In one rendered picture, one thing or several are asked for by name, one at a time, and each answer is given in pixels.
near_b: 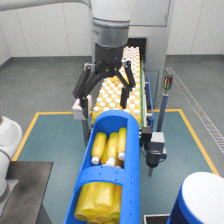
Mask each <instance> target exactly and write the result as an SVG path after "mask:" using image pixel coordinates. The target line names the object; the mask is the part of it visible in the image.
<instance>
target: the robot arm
mask: <svg viewBox="0 0 224 224"><path fill-rule="evenodd" d="M135 1H136V0H0V11H10V10H13V9H21V8H27V7H37V6H41V5H48V4H59V3H82V4H85V5H86V6H88V7H89V8H90V9H91V10H92V17H93V19H92V40H93V41H94V42H95V62H94V64H87V63H84V65H83V71H82V73H81V75H80V78H79V80H78V83H77V84H76V86H75V89H74V91H73V96H74V97H75V99H79V100H80V107H81V108H82V114H83V115H84V117H85V118H86V119H88V98H87V96H88V95H89V93H90V92H91V91H92V89H93V88H94V87H95V86H96V84H97V83H98V82H100V81H101V80H102V78H104V79H106V78H109V77H110V78H112V77H114V76H116V77H117V78H118V79H119V81H120V82H121V83H122V84H123V86H124V87H122V91H121V99H120V106H121V107H122V108H123V109H124V110H125V109H126V105H127V99H128V98H129V94H130V92H131V91H132V90H133V89H132V88H136V87H137V85H136V83H135V80H134V77H133V73H132V70H131V61H130V60H128V59H126V58H125V59H124V60H122V59H123V49H124V45H126V43H127V40H128V33H129V26H130V19H131V15H132V11H133V9H134V6H135ZM122 66H123V68H124V70H125V73H126V76H127V79H128V82H129V84H128V83H127V81H126V80H125V78H123V76H122V74H121V73H120V71H119V70H120V68H121V67H122ZM93 69H94V70H95V71H94V73H93V74H92V77H91V78H90V80H89V81H88V82H87V80H88V78H89V76H90V73H91V72H92V70H93ZM98 74H99V76H97V75H98ZM86 82H87V83H86ZM21 140H22V130H21V127H20V125H19V124H17V123H16V122H15V121H13V120H9V119H8V118H6V117H3V116H1V114H0V217H1V216H3V214H4V209H5V207H6V205H7V203H8V200H9V199H10V197H11V195H12V192H13V191H14V189H15V188H16V186H17V185H18V184H19V181H18V179H11V180H10V179H5V178H6V174H7V169H8V167H9V164H10V162H11V160H12V159H13V157H14V155H15V154H16V151H17V150H18V148H19V146H20V143H21Z"/></svg>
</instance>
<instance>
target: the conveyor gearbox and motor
mask: <svg viewBox="0 0 224 224"><path fill-rule="evenodd" d="M164 144H165V141H164V134H163V133H162V132H153V135H152V139H151V141H150V142H148V149H147V156H145V155H144V156H145V158H146V164H147V166H149V167H151V168H155V167H157V166H158V163H160V162H162V161H164V160H165V159H166V158H167V154H166V148H164ZM141 152H142V153H143V151H142V150H141ZM143 154H144V153H143ZM160 159H163V160H162V161H159V160H160Z"/></svg>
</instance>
